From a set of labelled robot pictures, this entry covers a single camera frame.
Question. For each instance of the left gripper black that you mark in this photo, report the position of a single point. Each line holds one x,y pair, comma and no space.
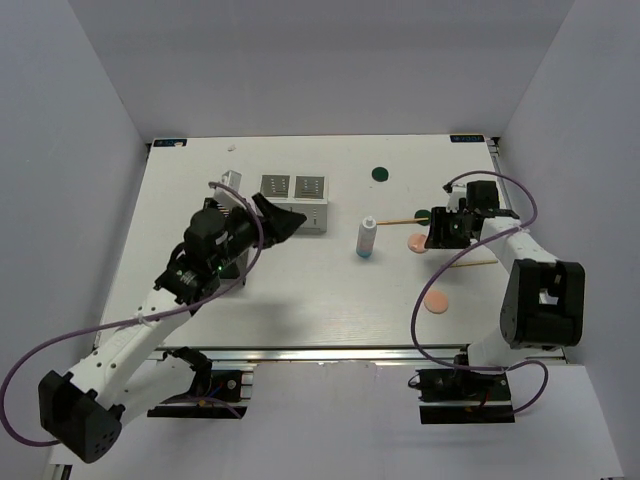
278,223

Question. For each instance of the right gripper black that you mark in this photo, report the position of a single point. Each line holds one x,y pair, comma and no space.
438,235

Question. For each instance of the peach puff with ribbon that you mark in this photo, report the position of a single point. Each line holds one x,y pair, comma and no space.
417,243

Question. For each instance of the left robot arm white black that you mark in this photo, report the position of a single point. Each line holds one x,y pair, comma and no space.
86,408

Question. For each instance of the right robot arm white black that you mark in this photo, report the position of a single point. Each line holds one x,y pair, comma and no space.
543,304

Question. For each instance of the gold makeup pencil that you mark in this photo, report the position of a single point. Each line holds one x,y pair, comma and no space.
474,263
396,222

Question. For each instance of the dark green round puff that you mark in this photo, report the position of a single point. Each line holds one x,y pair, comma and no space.
422,216
380,174

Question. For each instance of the white slotted organizer box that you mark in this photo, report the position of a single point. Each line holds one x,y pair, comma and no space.
304,194

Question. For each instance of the black mesh organizer box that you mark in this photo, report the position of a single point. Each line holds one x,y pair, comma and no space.
239,266

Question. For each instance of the peach round powder puff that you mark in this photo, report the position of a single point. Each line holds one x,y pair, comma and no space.
436,302

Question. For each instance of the white spray bottle teal base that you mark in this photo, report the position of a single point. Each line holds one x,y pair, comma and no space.
366,237

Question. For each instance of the blue label sticker right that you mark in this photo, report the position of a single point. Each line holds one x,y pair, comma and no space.
466,138

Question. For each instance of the blue label sticker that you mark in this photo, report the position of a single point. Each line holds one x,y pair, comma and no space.
466,138
169,143

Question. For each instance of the blue label sticker left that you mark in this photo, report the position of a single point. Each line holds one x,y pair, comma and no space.
169,143

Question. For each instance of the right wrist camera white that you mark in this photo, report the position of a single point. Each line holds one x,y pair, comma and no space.
456,194

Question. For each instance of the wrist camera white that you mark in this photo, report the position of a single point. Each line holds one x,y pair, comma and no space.
456,194
225,196

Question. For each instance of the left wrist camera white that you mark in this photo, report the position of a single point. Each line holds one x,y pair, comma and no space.
225,196

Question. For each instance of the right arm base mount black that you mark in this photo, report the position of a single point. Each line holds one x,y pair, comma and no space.
459,397

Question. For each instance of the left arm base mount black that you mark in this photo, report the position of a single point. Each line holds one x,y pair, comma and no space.
224,395

